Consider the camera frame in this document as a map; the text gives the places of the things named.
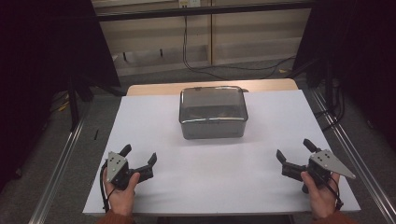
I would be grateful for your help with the black metal stand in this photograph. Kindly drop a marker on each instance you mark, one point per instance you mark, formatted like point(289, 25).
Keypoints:
point(73, 105)

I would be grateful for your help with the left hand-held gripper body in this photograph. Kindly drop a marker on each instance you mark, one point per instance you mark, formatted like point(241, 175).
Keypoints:
point(116, 166)

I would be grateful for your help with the person's right hand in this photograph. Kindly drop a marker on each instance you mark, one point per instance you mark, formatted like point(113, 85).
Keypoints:
point(323, 199)

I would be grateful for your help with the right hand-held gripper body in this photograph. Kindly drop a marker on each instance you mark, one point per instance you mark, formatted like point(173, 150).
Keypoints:
point(327, 163)

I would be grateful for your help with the black curtain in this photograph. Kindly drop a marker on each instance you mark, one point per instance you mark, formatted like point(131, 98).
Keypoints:
point(358, 46)
point(37, 62)

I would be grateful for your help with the metal floor rail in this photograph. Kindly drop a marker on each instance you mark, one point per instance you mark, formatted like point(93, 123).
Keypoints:
point(59, 174)
point(358, 161)

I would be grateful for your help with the clear grey plastic box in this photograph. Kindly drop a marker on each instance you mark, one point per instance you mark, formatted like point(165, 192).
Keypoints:
point(213, 130)

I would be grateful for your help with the white wall socket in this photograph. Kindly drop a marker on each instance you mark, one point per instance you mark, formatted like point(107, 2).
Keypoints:
point(189, 3)

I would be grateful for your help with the black horizontal bar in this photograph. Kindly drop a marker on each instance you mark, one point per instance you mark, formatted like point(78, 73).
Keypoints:
point(202, 11)

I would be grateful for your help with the person's left hand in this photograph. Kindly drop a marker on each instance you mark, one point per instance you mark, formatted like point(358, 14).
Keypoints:
point(121, 200)

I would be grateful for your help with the wooden table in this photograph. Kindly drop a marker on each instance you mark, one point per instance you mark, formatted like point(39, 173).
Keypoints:
point(155, 88)

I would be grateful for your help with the clear plastic box lid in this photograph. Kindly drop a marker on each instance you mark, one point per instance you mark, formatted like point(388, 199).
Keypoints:
point(213, 101)

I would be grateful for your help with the small yellow floor item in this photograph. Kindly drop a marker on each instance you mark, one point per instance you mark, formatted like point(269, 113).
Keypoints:
point(63, 106)

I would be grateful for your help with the white board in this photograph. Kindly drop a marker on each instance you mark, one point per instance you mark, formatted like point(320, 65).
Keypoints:
point(211, 177)

